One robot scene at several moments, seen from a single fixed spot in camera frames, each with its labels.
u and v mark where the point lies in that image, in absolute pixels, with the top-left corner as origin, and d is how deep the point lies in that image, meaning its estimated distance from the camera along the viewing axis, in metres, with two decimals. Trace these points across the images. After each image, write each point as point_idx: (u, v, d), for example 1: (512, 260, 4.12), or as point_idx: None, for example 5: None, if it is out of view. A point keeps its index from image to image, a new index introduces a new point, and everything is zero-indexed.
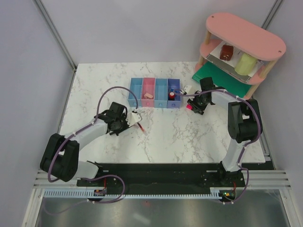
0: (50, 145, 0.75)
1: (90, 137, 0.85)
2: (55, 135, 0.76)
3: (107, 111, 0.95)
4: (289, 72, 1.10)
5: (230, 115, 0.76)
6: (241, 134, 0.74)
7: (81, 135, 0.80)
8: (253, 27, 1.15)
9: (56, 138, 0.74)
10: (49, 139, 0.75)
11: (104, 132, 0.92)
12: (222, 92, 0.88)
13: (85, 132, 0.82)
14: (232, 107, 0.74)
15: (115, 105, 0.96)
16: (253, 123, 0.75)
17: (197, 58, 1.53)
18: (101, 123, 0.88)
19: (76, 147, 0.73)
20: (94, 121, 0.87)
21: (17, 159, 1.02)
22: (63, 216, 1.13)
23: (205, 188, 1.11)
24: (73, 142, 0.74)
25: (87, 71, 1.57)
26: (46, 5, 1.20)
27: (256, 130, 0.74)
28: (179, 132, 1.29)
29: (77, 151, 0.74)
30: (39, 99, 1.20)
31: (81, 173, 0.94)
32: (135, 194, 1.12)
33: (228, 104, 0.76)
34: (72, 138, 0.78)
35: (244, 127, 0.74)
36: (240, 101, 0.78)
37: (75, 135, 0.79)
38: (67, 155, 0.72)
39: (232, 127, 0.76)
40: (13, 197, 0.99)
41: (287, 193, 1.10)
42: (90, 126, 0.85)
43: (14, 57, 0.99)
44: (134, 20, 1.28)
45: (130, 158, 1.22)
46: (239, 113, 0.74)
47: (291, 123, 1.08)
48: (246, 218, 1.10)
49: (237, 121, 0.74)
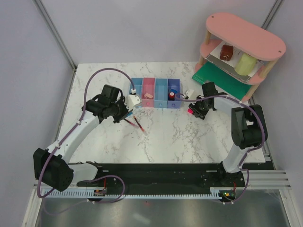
0: (36, 162, 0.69)
1: (78, 139, 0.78)
2: (38, 151, 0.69)
3: (99, 97, 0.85)
4: (289, 72, 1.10)
5: (234, 121, 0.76)
6: (245, 141, 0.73)
7: (66, 145, 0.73)
8: (253, 27, 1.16)
9: (40, 156, 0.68)
10: (33, 157, 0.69)
11: (96, 124, 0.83)
12: (225, 97, 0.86)
13: (71, 138, 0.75)
14: (236, 113, 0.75)
15: (108, 88, 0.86)
16: (257, 129, 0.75)
17: (197, 58, 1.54)
18: (88, 119, 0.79)
19: (62, 162, 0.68)
20: (80, 119, 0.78)
21: (17, 159, 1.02)
22: (64, 216, 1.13)
23: (205, 188, 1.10)
24: (57, 158, 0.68)
25: (87, 71, 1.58)
26: (46, 4, 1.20)
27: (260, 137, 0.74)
28: (179, 132, 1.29)
29: (63, 167, 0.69)
30: (39, 99, 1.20)
31: (80, 176, 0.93)
32: (135, 194, 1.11)
33: (231, 110, 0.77)
34: (56, 152, 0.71)
35: (248, 134, 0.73)
36: (244, 107, 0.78)
37: (59, 147, 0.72)
38: (55, 172, 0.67)
39: (236, 134, 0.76)
40: (13, 198, 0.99)
41: (287, 193, 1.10)
42: (76, 127, 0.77)
43: (13, 57, 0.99)
44: (133, 20, 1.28)
45: (130, 158, 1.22)
46: (243, 119, 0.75)
47: (291, 124, 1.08)
48: (246, 218, 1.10)
49: (240, 127, 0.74)
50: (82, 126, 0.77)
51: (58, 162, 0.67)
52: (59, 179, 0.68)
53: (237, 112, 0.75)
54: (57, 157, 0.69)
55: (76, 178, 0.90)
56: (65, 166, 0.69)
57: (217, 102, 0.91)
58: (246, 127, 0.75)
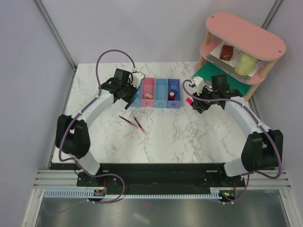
0: (60, 126, 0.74)
1: (96, 112, 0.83)
2: (62, 116, 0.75)
3: (111, 80, 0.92)
4: (289, 72, 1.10)
5: (250, 147, 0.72)
6: (256, 167, 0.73)
7: (87, 113, 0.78)
8: (253, 27, 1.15)
9: (64, 121, 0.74)
10: (57, 121, 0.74)
11: (111, 102, 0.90)
12: (240, 106, 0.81)
13: (92, 108, 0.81)
14: (253, 142, 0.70)
15: (120, 71, 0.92)
16: (271, 155, 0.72)
17: (197, 58, 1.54)
18: (106, 95, 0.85)
19: (84, 126, 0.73)
20: (99, 95, 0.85)
21: (17, 159, 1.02)
22: (64, 216, 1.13)
23: (205, 188, 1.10)
24: (79, 122, 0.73)
25: (87, 71, 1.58)
26: (46, 5, 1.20)
27: (273, 164, 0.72)
28: (179, 132, 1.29)
29: (85, 129, 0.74)
30: (39, 99, 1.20)
31: (88, 163, 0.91)
32: (134, 194, 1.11)
33: (248, 136, 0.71)
34: (79, 117, 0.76)
35: (260, 161, 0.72)
36: (262, 131, 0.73)
37: (82, 114, 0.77)
38: (76, 135, 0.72)
39: (248, 158, 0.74)
40: (13, 198, 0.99)
41: (287, 193, 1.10)
42: (95, 100, 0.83)
43: (14, 57, 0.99)
44: (133, 20, 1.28)
45: (130, 158, 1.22)
46: (260, 147, 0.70)
47: (291, 124, 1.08)
48: (246, 218, 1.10)
49: (255, 155, 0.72)
50: (101, 100, 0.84)
51: (81, 125, 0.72)
52: (81, 142, 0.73)
53: (255, 140, 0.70)
54: (79, 121, 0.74)
55: (85, 161, 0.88)
56: (86, 130, 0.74)
57: (228, 105, 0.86)
58: (260, 154, 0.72)
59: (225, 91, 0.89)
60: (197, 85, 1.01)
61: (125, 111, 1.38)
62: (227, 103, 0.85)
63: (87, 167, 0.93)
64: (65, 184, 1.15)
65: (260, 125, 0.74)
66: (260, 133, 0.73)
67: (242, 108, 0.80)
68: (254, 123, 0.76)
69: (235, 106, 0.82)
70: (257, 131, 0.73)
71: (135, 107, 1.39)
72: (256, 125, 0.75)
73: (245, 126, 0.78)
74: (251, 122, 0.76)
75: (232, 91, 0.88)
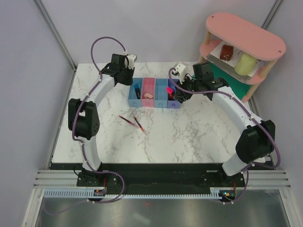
0: (70, 109, 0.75)
1: (101, 95, 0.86)
2: (71, 99, 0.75)
3: (110, 65, 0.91)
4: (289, 72, 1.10)
5: (245, 142, 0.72)
6: (253, 157, 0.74)
7: (94, 96, 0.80)
8: (253, 27, 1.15)
9: (75, 102, 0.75)
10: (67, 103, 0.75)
11: (112, 85, 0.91)
12: (229, 97, 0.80)
13: (97, 91, 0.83)
14: (248, 136, 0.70)
15: (116, 56, 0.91)
16: (265, 144, 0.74)
17: (197, 58, 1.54)
18: (108, 78, 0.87)
19: (94, 106, 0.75)
20: (101, 79, 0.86)
21: (17, 159, 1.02)
22: (63, 216, 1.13)
23: (205, 188, 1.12)
24: (89, 103, 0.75)
25: (87, 71, 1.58)
26: (47, 5, 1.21)
27: (267, 151, 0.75)
28: (179, 132, 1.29)
29: (96, 109, 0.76)
30: (39, 99, 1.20)
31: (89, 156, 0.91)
32: (134, 194, 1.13)
33: (244, 131, 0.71)
34: (87, 100, 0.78)
35: (256, 151, 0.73)
36: (255, 124, 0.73)
37: (89, 97, 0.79)
38: (89, 115, 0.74)
39: (245, 151, 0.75)
40: (13, 197, 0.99)
41: (287, 193, 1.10)
42: (99, 84, 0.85)
43: (14, 57, 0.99)
44: (133, 20, 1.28)
45: (130, 158, 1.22)
46: (255, 140, 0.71)
47: (292, 123, 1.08)
48: (247, 218, 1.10)
49: (251, 147, 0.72)
50: (103, 82, 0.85)
51: (92, 105, 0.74)
52: (92, 123, 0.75)
53: (251, 135, 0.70)
54: (88, 102, 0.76)
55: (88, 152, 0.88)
56: (96, 109, 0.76)
57: (216, 98, 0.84)
58: (255, 146, 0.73)
59: (210, 81, 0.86)
60: (181, 73, 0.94)
61: (125, 111, 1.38)
62: (215, 95, 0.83)
63: (92, 160, 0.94)
64: (65, 184, 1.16)
65: (253, 118, 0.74)
66: (253, 126, 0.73)
67: (231, 99, 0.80)
68: (246, 116, 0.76)
69: (224, 98, 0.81)
70: (251, 125, 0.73)
71: (135, 107, 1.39)
72: (249, 117, 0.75)
73: (237, 119, 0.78)
74: (244, 115, 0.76)
75: (218, 81, 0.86)
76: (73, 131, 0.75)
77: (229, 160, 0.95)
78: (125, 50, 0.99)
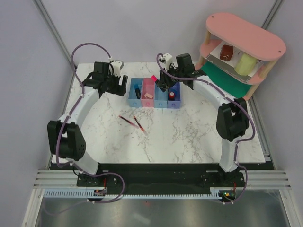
0: (51, 133, 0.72)
1: (85, 111, 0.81)
2: (51, 122, 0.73)
3: (93, 74, 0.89)
4: (289, 72, 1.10)
5: (221, 117, 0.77)
6: (231, 133, 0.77)
7: (76, 115, 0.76)
8: (253, 27, 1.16)
9: (54, 126, 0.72)
10: (47, 127, 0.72)
11: (97, 97, 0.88)
12: (207, 83, 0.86)
13: (79, 108, 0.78)
14: (223, 112, 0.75)
15: (99, 64, 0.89)
16: (241, 119, 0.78)
17: (197, 58, 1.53)
18: (90, 92, 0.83)
19: (76, 127, 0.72)
20: (83, 92, 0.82)
21: (17, 159, 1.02)
22: (64, 216, 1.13)
23: (205, 188, 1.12)
24: (70, 125, 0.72)
25: (87, 71, 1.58)
26: (47, 6, 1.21)
27: (244, 126, 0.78)
28: (179, 132, 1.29)
29: (78, 131, 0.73)
30: (39, 99, 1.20)
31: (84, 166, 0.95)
32: (134, 194, 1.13)
33: (218, 109, 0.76)
34: (68, 120, 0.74)
35: (233, 126, 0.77)
36: (229, 101, 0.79)
37: (70, 117, 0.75)
38: (71, 138, 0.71)
39: (222, 128, 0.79)
40: (13, 198, 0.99)
41: (287, 193, 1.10)
42: (81, 100, 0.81)
43: (14, 57, 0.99)
44: (133, 20, 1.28)
45: (130, 158, 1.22)
46: (230, 115, 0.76)
47: (291, 123, 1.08)
48: (247, 218, 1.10)
49: (227, 123, 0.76)
50: (86, 97, 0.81)
51: (74, 127, 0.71)
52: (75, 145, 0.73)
53: (225, 110, 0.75)
54: (70, 124, 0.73)
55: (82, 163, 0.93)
56: (79, 131, 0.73)
57: (197, 85, 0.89)
58: (231, 121, 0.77)
59: (191, 72, 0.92)
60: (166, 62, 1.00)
61: (125, 111, 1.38)
62: (195, 83, 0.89)
63: (85, 167, 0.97)
64: (65, 184, 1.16)
65: (227, 97, 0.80)
66: (228, 103, 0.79)
67: (208, 84, 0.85)
68: (221, 96, 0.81)
69: (202, 84, 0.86)
70: (225, 101, 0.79)
71: (135, 107, 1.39)
72: (223, 97, 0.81)
73: (214, 100, 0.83)
74: (218, 95, 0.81)
75: (197, 72, 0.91)
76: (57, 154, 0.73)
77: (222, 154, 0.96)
78: (111, 56, 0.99)
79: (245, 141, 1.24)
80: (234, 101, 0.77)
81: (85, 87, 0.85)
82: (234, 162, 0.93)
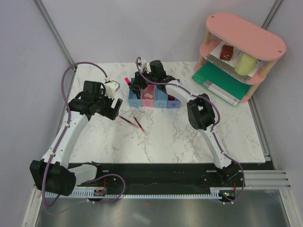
0: (35, 175, 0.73)
1: (72, 142, 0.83)
2: (34, 162, 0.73)
3: (82, 94, 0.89)
4: (289, 72, 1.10)
5: (191, 112, 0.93)
6: (201, 123, 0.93)
7: (61, 150, 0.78)
8: (253, 27, 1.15)
9: (37, 170, 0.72)
10: (31, 170, 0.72)
11: (86, 120, 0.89)
12: (175, 86, 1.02)
13: (64, 142, 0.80)
14: (191, 106, 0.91)
15: (89, 84, 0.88)
16: (207, 112, 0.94)
17: (197, 58, 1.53)
18: (77, 119, 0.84)
19: (61, 169, 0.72)
20: (68, 122, 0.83)
21: (17, 159, 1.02)
22: (64, 216, 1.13)
23: (205, 188, 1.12)
24: (55, 166, 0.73)
25: (86, 71, 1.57)
26: (46, 5, 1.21)
27: (211, 117, 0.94)
28: (179, 132, 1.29)
29: (63, 171, 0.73)
30: (39, 99, 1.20)
31: (81, 180, 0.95)
32: (134, 194, 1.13)
33: (186, 105, 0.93)
34: (53, 160, 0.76)
35: (202, 117, 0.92)
36: (195, 98, 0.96)
37: (55, 155, 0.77)
38: (56, 180, 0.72)
39: (194, 120, 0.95)
40: (13, 198, 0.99)
41: (287, 193, 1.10)
42: (66, 129, 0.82)
43: (14, 57, 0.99)
44: (133, 20, 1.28)
45: (130, 158, 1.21)
46: (197, 108, 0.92)
47: (291, 123, 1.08)
48: (247, 218, 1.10)
49: (196, 115, 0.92)
50: (72, 126, 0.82)
51: (57, 169, 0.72)
52: (62, 184, 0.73)
53: (191, 105, 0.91)
54: (55, 164, 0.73)
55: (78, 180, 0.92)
56: (64, 171, 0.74)
57: (169, 89, 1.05)
58: (199, 114, 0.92)
59: (163, 78, 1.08)
60: (143, 65, 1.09)
61: (125, 111, 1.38)
62: (166, 88, 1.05)
63: (83, 179, 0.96)
64: None
65: (192, 94, 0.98)
66: (194, 99, 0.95)
67: (177, 87, 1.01)
68: (188, 94, 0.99)
69: (172, 88, 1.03)
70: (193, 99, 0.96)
71: (135, 107, 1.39)
72: (190, 95, 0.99)
73: (184, 99, 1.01)
74: (186, 94, 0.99)
75: (167, 78, 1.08)
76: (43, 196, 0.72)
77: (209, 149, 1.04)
78: (107, 77, 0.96)
79: (245, 141, 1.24)
80: (199, 97, 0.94)
81: (72, 112, 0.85)
82: (222, 152, 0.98)
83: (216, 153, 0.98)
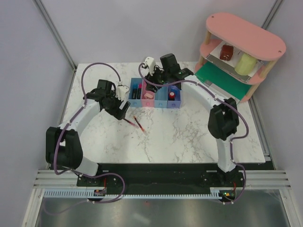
0: (49, 139, 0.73)
1: (85, 121, 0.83)
2: (50, 128, 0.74)
3: (95, 90, 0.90)
4: (289, 71, 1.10)
5: (213, 119, 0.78)
6: (224, 132, 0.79)
7: (76, 123, 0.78)
8: (253, 27, 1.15)
9: (52, 133, 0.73)
10: (46, 135, 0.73)
11: (97, 110, 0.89)
12: (195, 83, 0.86)
13: (80, 117, 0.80)
14: (216, 113, 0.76)
15: (103, 82, 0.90)
16: (231, 119, 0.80)
17: (197, 58, 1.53)
18: (92, 104, 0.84)
19: (75, 134, 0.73)
20: (85, 103, 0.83)
21: (17, 158, 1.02)
22: (64, 216, 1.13)
23: (205, 188, 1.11)
24: (70, 131, 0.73)
25: (86, 71, 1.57)
26: (47, 5, 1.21)
27: (235, 125, 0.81)
28: (179, 132, 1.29)
29: (76, 139, 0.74)
30: (39, 99, 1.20)
31: (84, 168, 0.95)
32: (134, 194, 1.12)
33: (210, 111, 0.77)
34: (68, 128, 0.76)
35: (225, 126, 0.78)
36: (220, 103, 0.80)
37: (71, 124, 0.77)
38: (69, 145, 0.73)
39: (216, 128, 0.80)
40: (13, 198, 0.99)
41: (287, 193, 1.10)
42: (82, 109, 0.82)
43: (14, 57, 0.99)
44: (133, 20, 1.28)
45: (130, 158, 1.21)
46: (222, 116, 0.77)
47: (292, 123, 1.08)
48: (246, 218, 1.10)
49: (220, 123, 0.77)
50: (87, 109, 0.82)
51: (73, 135, 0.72)
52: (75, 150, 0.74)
53: (217, 113, 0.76)
54: (69, 130, 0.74)
55: (82, 167, 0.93)
56: (78, 138, 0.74)
57: (184, 86, 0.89)
58: (224, 122, 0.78)
59: (177, 72, 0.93)
60: (149, 65, 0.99)
61: None
62: (182, 85, 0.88)
63: (85, 171, 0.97)
64: (65, 184, 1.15)
65: (217, 98, 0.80)
66: (218, 104, 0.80)
67: (196, 85, 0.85)
68: (211, 97, 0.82)
69: (191, 85, 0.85)
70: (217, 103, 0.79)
71: (135, 107, 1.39)
72: (213, 98, 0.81)
73: (204, 102, 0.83)
74: (209, 96, 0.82)
75: (184, 71, 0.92)
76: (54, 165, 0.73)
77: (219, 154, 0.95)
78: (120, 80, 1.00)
79: (245, 142, 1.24)
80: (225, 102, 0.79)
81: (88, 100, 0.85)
82: (232, 161, 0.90)
83: (226, 160, 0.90)
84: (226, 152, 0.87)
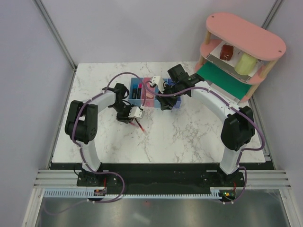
0: (72, 109, 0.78)
1: (102, 105, 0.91)
2: (74, 100, 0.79)
3: None
4: (289, 71, 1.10)
5: (227, 129, 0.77)
6: (238, 142, 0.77)
7: (96, 102, 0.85)
8: (253, 27, 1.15)
9: (76, 104, 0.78)
10: (70, 105, 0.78)
11: (112, 101, 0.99)
12: (207, 91, 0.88)
13: (101, 99, 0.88)
14: (231, 123, 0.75)
15: (120, 84, 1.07)
16: (246, 129, 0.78)
17: (198, 58, 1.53)
18: (109, 93, 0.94)
19: (95, 108, 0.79)
20: (105, 91, 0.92)
21: (17, 158, 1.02)
22: (64, 216, 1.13)
23: (205, 188, 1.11)
24: (91, 105, 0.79)
25: (86, 71, 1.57)
26: (47, 5, 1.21)
27: (250, 135, 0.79)
28: (179, 132, 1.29)
29: (95, 113, 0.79)
30: (39, 98, 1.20)
31: (89, 158, 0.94)
32: (134, 194, 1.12)
33: (226, 121, 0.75)
34: (90, 103, 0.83)
35: (240, 136, 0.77)
36: (235, 111, 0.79)
37: (92, 100, 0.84)
38: (88, 117, 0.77)
39: (230, 138, 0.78)
40: (13, 197, 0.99)
41: (287, 193, 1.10)
42: (102, 95, 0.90)
43: (14, 57, 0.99)
44: (133, 20, 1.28)
45: (130, 157, 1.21)
46: (237, 126, 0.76)
47: (292, 122, 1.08)
48: (246, 218, 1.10)
49: (235, 133, 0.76)
50: (106, 95, 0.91)
51: (93, 107, 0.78)
52: (91, 123, 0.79)
53: (232, 123, 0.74)
54: (90, 104, 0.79)
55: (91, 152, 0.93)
56: (96, 113, 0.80)
57: (195, 93, 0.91)
58: (239, 132, 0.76)
59: (187, 78, 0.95)
60: (158, 83, 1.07)
61: None
62: (193, 91, 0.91)
63: (91, 161, 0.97)
64: (66, 184, 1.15)
65: (231, 107, 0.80)
66: (233, 114, 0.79)
67: (208, 91, 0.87)
68: (225, 105, 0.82)
69: (201, 92, 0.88)
70: (230, 113, 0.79)
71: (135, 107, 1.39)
72: (228, 107, 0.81)
73: (218, 111, 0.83)
74: (223, 105, 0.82)
75: (193, 77, 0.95)
76: (73, 134, 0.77)
77: (223, 157, 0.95)
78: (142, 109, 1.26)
79: None
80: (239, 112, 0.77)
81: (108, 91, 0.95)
82: (236, 165, 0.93)
83: (231, 163, 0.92)
84: (233, 159, 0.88)
